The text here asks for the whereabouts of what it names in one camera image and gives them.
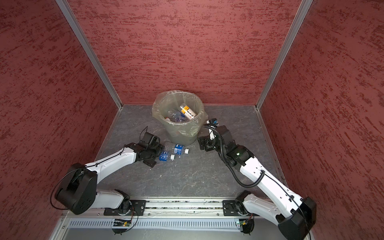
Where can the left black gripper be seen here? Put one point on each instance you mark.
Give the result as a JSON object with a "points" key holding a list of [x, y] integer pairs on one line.
{"points": [[158, 147]]}

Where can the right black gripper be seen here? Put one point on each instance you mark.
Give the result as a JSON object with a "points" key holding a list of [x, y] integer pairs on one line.
{"points": [[202, 144]]}

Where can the yellow label clear bottle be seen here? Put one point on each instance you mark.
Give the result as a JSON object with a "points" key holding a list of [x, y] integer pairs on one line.
{"points": [[187, 112]]}

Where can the small blue label bottle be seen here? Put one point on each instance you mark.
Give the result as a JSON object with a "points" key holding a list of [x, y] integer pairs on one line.
{"points": [[176, 116]]}

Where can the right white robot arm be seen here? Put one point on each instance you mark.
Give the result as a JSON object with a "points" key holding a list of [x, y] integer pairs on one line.
{"points": [[264, 194]]}

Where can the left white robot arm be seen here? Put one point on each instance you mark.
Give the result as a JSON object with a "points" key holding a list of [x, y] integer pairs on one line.
{"points": [[78, 190]]}

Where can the green plastic waste bin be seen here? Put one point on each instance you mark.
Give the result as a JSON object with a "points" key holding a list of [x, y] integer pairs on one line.
{"points": [[180, 132]]}

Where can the clear plastic bin liner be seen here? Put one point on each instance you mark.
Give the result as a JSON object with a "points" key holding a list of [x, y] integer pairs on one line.
{"points": [[187, 126]]}

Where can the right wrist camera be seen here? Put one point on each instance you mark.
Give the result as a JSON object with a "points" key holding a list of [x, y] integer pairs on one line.
{"points": [[214, 122]]}

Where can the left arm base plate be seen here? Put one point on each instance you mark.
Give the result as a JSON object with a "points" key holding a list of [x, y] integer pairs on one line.
{"points": [[135, 207]]}

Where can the white slotted cable duct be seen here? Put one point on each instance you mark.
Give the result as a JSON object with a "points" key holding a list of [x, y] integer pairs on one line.
{"points": [[230, 225]]}

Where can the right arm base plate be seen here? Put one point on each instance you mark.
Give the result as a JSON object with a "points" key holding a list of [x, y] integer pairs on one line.
{"points": [[235, 208]]}

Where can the right aluminium corner post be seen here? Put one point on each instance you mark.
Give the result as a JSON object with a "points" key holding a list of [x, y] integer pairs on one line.
{"points": [[290, 37]]}

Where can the aluminium corner post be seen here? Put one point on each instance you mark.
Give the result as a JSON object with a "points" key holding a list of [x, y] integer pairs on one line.
{"points": [[290, 37], [79, 33]]}

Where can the left aluminium corner post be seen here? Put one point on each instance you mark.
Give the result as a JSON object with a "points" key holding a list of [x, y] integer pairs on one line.
{"points": [[79, 33]]}

